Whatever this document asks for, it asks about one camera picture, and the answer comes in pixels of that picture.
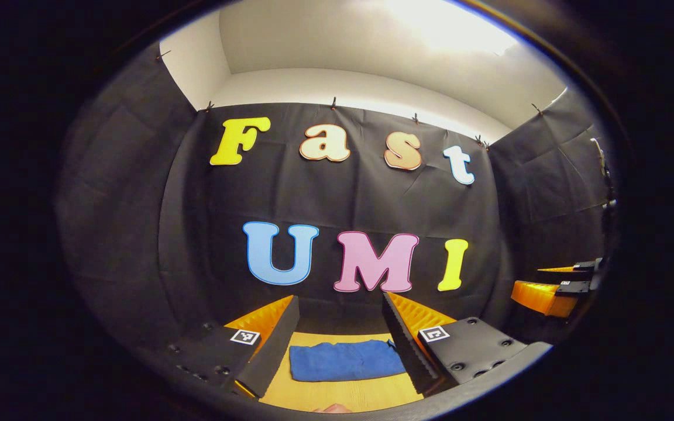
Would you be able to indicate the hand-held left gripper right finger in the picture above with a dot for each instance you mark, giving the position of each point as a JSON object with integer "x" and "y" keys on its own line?
{"x": 404, "y": 345}

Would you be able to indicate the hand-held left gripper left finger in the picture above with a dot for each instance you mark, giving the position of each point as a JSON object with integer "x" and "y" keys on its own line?
{"x": 275, "y": 345}

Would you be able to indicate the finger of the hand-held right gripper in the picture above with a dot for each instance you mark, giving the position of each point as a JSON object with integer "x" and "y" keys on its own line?
{"x": 539, "y": 298}
{"x": 565, "y": 269}

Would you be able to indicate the blue button shirt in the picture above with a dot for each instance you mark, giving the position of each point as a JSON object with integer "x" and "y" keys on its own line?
{"x": 343, "y": 361}

